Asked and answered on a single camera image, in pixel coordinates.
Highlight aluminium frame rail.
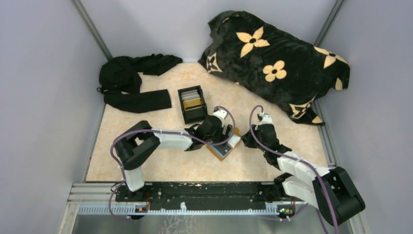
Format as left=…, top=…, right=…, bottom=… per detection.
left=66, top=181, right=359, bottom=216

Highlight grey credit card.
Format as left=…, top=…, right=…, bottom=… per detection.
left=211, top=144, right=233, bottom=159

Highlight stack of cards in bin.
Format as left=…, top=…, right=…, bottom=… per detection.
left=181, top=89, right=200, bottom=101

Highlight black crumpled garment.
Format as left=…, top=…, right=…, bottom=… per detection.
left=96, top=54, right=183, bottom=114

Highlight gold card in bin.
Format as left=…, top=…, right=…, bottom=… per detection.
left=183, top=98, right=203, bottom=111

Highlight black blanket yellow flowers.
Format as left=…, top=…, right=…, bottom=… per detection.
left=199, top=10, right=350, bottom=126

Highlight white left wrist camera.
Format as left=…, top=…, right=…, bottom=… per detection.
left=212, top=107, right=228, bottom=124

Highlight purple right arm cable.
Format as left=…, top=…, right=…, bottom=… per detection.
left=249, top=105, right=340, bottom=234

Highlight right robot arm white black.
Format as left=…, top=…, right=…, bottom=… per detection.
left=242, top=123, right=366, bottom=226

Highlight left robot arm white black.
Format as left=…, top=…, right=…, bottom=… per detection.
left=110, top=116, right=237, bottom=202

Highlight yellow leather card holder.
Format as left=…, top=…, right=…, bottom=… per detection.
left=206, top=128, right=241, bottom=161

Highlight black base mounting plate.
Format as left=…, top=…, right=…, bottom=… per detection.
left=115, top=181, right=293, bottom=211

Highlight black plastic card bin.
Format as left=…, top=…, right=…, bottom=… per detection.
left=177, top=85, right=208, bottom=124

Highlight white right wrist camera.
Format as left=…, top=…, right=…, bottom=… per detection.
left=257, top=113, right=273, bottom=125

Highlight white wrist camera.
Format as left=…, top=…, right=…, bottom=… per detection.
left=212, top=107, right=228, bottom=124
left=257, top=113, right=273, bottom=125

